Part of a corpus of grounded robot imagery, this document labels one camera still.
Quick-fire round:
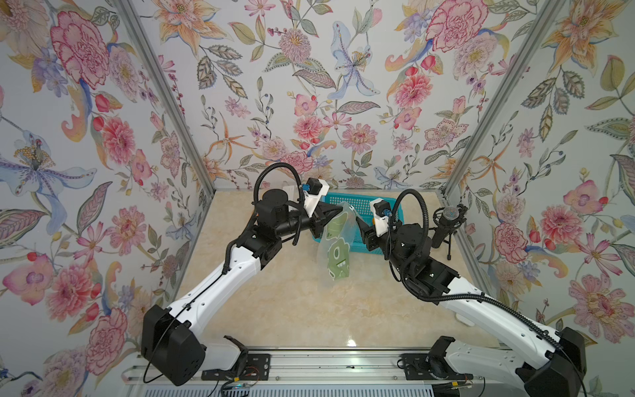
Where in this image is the left aluminium corner post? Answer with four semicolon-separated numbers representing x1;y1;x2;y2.
113;0;216;198

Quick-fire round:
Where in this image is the aluminium rail front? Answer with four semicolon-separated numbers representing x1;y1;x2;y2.
121;349;547;387

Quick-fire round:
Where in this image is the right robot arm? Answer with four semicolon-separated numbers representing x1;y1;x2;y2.
357;218;588;396

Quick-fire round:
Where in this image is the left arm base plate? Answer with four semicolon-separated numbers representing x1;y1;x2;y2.
201;353;271;381

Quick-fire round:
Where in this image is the teal plastic basket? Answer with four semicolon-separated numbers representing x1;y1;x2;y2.
321;192;383;255

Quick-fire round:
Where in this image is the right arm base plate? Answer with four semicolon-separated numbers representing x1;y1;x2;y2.
397;353;474;381

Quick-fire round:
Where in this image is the right aluminium corner post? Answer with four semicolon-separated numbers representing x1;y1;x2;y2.
442;1;561;198

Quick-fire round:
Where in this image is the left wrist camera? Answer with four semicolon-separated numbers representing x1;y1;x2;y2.
302;178;329;218

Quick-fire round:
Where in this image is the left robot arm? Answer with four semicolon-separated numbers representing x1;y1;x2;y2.
141;183;342;386

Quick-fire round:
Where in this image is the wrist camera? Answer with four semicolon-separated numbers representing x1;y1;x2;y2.
370;198;392;238
302;178;329;218

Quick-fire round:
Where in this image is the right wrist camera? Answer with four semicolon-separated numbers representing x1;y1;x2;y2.
370;198;392;238

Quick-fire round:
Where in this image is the aluminium corner post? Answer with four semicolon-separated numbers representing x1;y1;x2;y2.
442;1;561;198
113;0;216;198

